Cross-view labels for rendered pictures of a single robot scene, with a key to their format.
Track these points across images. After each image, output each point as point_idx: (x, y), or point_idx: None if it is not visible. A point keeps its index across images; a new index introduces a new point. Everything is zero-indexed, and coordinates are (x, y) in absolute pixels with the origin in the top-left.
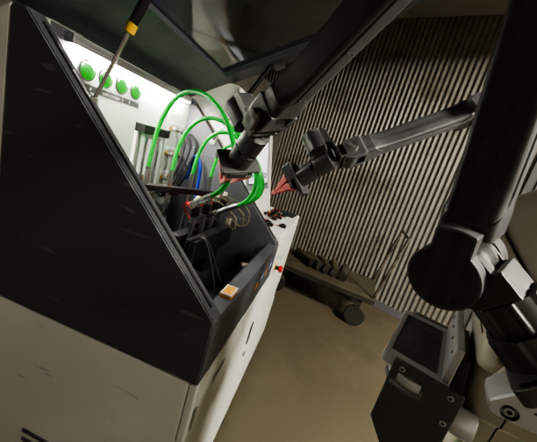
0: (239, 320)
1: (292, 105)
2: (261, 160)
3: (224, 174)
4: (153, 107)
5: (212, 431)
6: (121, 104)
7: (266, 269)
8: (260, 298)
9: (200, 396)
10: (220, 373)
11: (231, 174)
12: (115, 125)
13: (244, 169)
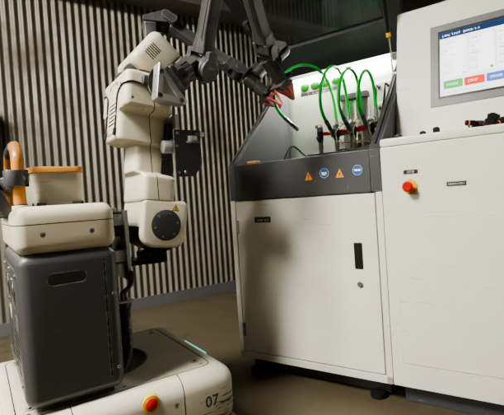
0: (282, 196)
1: (220, 67)
2: None
3: (259, 103)
4: (355, 81)
5: (315, 335)
6: (328, 92)
7: (335, 170)
8: (359, 212)
9: (240, 216)
10: (272, 230)
11: (260, 101)
12: (327, 104)
13: (260, 95)
